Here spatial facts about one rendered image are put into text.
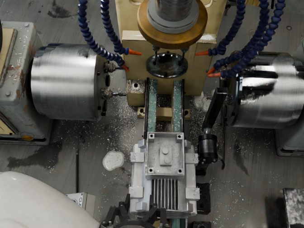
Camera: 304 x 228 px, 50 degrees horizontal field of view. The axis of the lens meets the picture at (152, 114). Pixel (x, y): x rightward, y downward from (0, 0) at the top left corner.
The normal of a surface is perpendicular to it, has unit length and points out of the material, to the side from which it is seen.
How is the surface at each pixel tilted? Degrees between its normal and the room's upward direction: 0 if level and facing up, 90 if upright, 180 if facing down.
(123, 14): 90
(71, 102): 58
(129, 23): 90
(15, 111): 90
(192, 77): 90
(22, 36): 0
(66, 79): 28
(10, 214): 13
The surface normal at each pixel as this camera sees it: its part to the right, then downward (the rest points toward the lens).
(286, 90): -0.01, 0.05
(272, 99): -0.03, 0.30
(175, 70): -0.04, 0.90
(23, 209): 0.32, -0.47
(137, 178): 0.01, -0.43
